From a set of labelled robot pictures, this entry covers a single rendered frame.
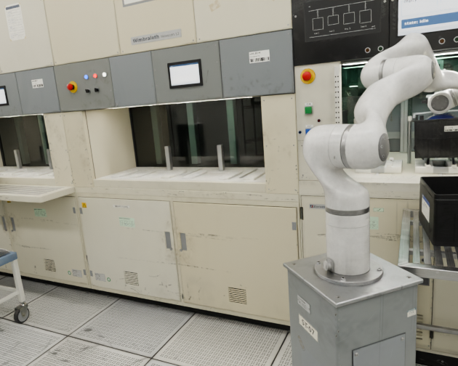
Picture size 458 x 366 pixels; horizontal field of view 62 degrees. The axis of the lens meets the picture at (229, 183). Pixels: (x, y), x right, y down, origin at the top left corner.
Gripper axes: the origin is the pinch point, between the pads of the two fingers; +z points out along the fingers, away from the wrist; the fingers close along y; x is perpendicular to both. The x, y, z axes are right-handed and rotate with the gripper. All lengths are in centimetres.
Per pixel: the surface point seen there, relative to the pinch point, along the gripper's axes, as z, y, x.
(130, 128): 2, -194, -7
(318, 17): -32, -47, 39
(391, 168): -10.1, -19.7, -30.2
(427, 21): -29.1, -5.5, 31.3
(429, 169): -9.2, -3.6, -30.8
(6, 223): -46, -285, -70
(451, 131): -8.9, 4.8, -13.7
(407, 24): -29.6, -12.3, 31.2
